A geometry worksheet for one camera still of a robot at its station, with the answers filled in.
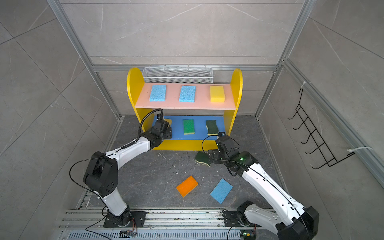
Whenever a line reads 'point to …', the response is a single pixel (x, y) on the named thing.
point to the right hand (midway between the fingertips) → (217, 151)
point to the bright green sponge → (188, 126)
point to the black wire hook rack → (323, 149)
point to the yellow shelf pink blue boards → (200, 114)
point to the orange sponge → (187, 186)
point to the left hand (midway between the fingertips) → (164, 126)
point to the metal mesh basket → (177, 74)
